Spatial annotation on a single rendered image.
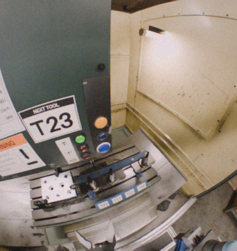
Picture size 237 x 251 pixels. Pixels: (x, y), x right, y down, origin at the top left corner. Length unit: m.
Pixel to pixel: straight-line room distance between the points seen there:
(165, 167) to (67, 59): 1.17
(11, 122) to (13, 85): 0.06
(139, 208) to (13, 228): 1.30
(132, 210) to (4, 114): 1.05
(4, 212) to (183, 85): 2.07
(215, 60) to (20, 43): 0.81
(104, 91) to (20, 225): 1.43
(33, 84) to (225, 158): 0.96
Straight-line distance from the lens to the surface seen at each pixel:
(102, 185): 0.60
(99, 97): 0.18
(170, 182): 1.17
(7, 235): 1.50
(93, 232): 1.06
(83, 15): 0.17
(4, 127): 0.22
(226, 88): 0.76
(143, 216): 1.10
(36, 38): 0.17
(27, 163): 0.28
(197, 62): 0.82
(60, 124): 0.19
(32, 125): 0.20
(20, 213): 1.46
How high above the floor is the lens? 1.78
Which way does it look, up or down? 40 degrees down
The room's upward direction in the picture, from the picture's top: 2 degrees clockwise
